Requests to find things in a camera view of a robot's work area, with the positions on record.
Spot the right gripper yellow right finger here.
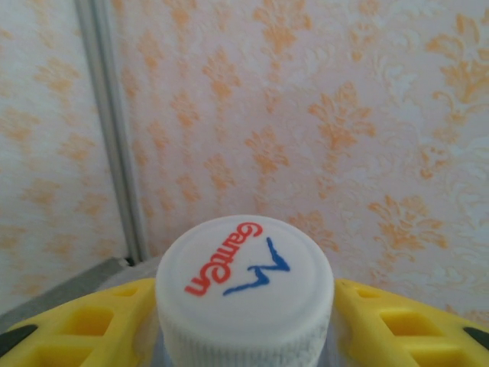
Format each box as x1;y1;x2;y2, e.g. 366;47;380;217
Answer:
332;278;489;367

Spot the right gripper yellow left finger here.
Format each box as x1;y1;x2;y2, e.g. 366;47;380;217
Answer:
0;277;161;367

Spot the white cap clear water bottle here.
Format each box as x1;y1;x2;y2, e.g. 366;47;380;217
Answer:
144;216;347;367

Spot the aluminium frame post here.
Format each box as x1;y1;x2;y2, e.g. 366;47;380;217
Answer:
74;0;150;267

